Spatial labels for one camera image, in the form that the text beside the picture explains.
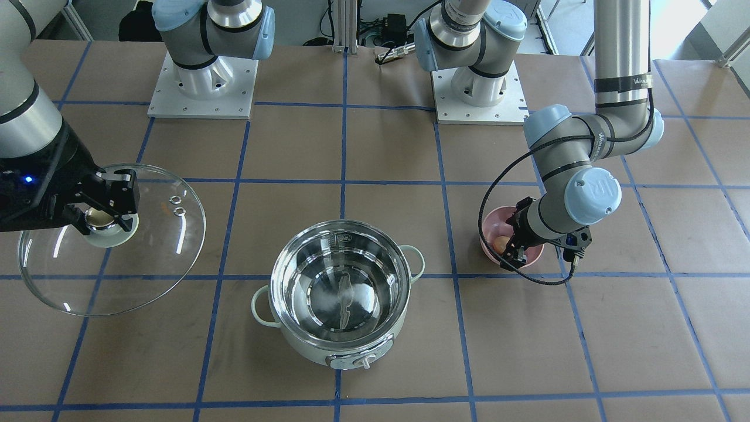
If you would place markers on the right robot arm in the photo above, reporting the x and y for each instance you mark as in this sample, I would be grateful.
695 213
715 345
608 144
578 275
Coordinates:
212 52

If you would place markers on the glass pot lid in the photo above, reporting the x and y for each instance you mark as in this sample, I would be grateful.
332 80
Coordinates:
110 270

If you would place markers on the black power brick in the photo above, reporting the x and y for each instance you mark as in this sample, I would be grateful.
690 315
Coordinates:
394 28

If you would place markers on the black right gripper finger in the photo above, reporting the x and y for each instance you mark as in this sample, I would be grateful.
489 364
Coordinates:
72 215
118 196

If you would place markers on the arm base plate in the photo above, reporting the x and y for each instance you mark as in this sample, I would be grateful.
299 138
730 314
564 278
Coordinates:
464 98
224 89

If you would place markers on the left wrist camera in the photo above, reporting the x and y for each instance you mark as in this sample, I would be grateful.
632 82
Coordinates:
575 244

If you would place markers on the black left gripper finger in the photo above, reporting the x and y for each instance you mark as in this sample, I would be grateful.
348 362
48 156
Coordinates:
508 254
517 257

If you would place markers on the brown egg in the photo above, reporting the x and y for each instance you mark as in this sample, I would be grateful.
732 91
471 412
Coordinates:
500 244

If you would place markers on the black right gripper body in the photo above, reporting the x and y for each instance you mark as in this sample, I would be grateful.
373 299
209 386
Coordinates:
65 159

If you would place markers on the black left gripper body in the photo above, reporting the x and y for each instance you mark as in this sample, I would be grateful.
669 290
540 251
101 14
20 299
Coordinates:
521 223

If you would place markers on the pale green electric pot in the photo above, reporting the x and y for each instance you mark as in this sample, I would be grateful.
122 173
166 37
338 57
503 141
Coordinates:
339 292

